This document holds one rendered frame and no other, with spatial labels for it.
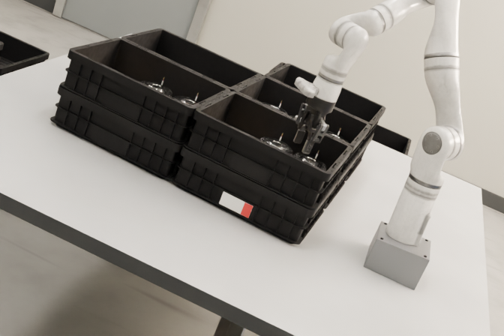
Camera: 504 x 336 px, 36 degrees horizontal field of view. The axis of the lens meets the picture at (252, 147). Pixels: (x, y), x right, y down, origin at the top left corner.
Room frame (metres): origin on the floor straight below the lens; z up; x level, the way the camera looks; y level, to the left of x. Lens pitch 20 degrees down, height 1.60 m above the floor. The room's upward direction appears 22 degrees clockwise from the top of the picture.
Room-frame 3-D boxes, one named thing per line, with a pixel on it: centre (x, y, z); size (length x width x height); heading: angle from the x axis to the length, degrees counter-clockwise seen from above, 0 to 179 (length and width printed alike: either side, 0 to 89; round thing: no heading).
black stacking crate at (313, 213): (2.01, -0.05, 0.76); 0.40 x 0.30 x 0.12; 78
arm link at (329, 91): (1.93, -0.11, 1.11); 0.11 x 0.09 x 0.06; 118
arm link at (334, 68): (1.94, -0.13, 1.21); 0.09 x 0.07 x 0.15; 47
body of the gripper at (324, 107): (1.94, -0.12, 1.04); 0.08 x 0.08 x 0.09
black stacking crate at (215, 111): (2.01, -0.05, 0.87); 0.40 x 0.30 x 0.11; 78
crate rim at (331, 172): (2.01, -0.05, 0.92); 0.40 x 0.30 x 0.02; 78
